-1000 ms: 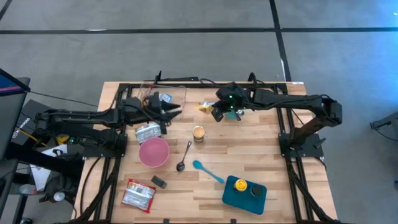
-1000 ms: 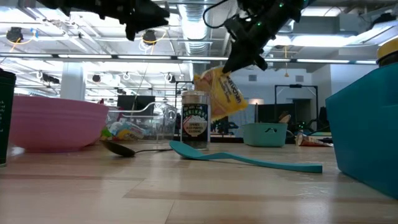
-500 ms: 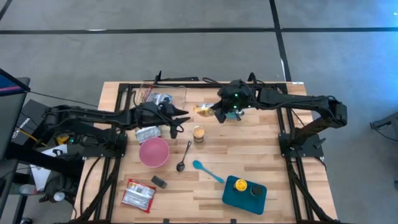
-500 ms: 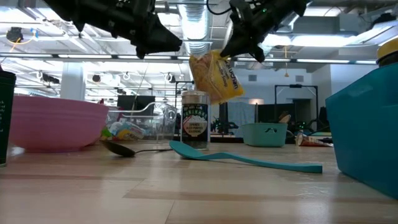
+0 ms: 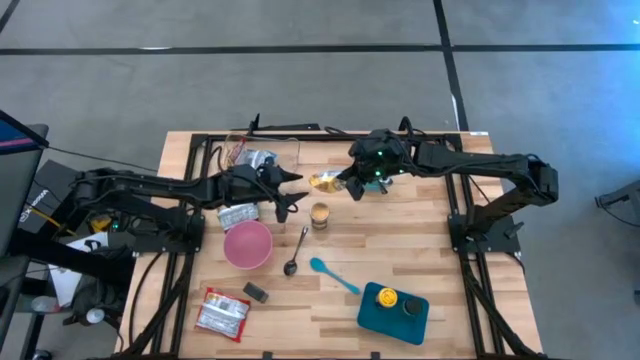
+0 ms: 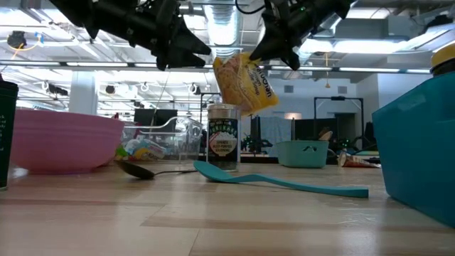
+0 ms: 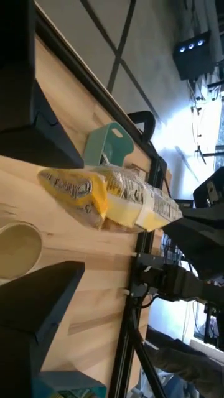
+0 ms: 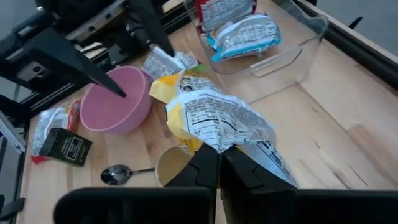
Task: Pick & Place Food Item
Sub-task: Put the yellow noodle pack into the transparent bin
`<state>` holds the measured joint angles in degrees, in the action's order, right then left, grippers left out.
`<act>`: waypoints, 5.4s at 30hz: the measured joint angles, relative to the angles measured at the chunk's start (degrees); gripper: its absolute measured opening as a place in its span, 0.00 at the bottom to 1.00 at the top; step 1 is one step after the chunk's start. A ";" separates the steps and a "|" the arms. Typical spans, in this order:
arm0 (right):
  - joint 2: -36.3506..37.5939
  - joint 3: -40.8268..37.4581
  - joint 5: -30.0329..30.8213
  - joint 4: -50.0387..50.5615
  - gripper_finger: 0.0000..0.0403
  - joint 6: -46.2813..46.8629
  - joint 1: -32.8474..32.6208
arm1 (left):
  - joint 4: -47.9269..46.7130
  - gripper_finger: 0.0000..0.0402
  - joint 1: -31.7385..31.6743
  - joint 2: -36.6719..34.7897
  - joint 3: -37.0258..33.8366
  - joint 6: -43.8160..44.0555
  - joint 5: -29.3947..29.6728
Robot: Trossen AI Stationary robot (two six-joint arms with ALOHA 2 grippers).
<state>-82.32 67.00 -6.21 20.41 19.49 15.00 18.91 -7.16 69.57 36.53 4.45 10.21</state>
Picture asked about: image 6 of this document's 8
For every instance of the teal plastic bin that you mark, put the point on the teal plastic bin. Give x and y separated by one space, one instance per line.
419 149

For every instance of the teal silicone spatula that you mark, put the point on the teal silicone spatula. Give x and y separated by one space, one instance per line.
220 175

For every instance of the blue edged ramen noodle pack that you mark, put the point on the blue edged ramen noodle pack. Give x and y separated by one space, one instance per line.
145 149

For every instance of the grey blue cloth panel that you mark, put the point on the grey blue cloth panel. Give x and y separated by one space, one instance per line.
273 131

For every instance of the black spoon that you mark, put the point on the black spoon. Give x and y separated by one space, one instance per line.
133 170

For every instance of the yellow ramen noodle pack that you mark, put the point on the yellow ramen noodle pack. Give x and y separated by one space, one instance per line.
245 85

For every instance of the wide silver ventilation duct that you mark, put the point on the wide silver ventilation duct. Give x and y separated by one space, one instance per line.
224 25

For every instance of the white pillar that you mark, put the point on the white pillar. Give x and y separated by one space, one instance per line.
83 92

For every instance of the long ceiling light strip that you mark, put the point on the long ceiling light strip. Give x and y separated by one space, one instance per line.
106 65

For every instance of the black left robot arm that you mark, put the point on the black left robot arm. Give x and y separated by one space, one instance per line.
106 17

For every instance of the dark small box white print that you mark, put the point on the dark small box white print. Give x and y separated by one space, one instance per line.
7 135

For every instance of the tan-lid furikake seasoning jar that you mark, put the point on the tan-lid furikake seasoning jar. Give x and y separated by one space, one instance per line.
224 142

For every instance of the teal cutting board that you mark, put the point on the teal cutting board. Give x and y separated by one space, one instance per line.
302 154

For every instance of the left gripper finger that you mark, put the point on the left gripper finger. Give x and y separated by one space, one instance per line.
181 60
192 44

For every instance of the pink plastic bowl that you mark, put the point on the pink plastic bowl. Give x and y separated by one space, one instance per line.
64 142

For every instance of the clear plastic container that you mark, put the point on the clear plastic container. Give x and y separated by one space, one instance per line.
185 142

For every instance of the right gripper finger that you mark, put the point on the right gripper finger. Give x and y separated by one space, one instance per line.
292 58
268 46

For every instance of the black background monitor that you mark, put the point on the black background monitor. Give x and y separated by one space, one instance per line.
153 117

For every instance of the brown food packet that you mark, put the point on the brown food packet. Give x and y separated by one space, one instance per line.
355 161

